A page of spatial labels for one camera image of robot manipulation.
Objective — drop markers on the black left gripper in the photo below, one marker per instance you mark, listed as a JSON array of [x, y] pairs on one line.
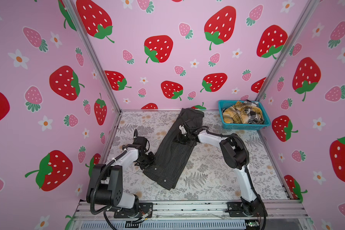
[[152, 159]]

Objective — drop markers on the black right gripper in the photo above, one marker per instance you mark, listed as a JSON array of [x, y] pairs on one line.
[[178, 139]]

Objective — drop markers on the dark grey pinstriped shirt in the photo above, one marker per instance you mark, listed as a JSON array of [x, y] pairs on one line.
[[172, 157]]

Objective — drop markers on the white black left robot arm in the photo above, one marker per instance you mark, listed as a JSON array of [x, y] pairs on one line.
[[105, 189]]

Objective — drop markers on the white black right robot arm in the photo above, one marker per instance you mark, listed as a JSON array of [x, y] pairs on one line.
[[236, 156]]

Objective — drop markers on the teal plastic basket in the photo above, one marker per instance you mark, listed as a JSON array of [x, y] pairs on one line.
[[224, 104]]

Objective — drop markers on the yellow plaid shirt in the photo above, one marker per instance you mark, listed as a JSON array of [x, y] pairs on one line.
[[232, 114]]

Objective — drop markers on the grey white plaid shirt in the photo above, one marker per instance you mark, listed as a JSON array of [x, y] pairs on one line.
[[251, 113]]

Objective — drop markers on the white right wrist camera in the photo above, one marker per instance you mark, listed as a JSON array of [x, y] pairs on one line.
[[183, 130]]

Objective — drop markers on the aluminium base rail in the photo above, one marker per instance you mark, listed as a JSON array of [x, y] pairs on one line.
[[197, 215]]

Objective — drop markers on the aluminium frame post right corner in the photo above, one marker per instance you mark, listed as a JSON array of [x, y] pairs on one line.
[[300, 24]]

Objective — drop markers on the aluminium frame post corner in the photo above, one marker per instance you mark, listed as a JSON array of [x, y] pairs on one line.
[[71, 7], [300, 24]]

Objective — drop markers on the aluminium frame post left corner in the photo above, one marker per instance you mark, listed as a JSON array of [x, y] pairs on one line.
[[71, 7]]

